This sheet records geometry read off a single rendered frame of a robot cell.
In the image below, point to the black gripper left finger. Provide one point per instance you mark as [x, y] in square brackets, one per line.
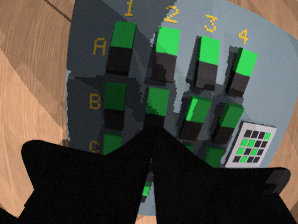
[117, 179]

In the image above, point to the grey switch panel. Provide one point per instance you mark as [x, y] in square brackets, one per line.
[221, 79]

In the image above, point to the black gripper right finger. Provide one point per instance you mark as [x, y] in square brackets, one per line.
[186, 188]

